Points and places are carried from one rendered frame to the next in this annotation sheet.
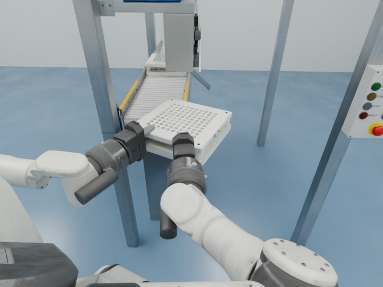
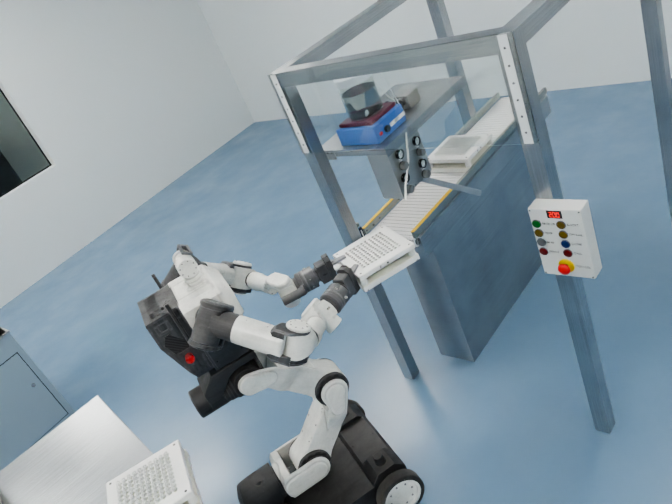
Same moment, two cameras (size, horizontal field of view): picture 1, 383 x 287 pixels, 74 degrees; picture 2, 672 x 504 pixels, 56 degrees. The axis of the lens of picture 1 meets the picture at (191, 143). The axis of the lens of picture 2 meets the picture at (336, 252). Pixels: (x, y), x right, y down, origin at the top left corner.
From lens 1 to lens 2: 1.84 m
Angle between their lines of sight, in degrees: 43
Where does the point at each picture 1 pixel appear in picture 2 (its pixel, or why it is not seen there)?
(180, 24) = (381, 163)
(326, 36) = not seen: outside the picture
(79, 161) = (283, 280)
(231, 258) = not seen: hidden behind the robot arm
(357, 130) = (549, 266)
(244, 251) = not seen: hidden behind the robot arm
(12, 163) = (259, 278)
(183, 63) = (394, 192)
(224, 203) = (546, 350)
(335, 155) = (565, 292)
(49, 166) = (270, 282)
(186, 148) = (340, 277)
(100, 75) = (333, 205)
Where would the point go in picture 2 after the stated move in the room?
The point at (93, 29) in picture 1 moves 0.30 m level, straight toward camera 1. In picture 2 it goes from (321, 174) to (297, 212)
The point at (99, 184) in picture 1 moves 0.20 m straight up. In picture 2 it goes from (293, 295) to (270, 252)
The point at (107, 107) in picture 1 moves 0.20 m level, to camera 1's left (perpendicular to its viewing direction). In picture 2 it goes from (345, 230) to (312, 228)
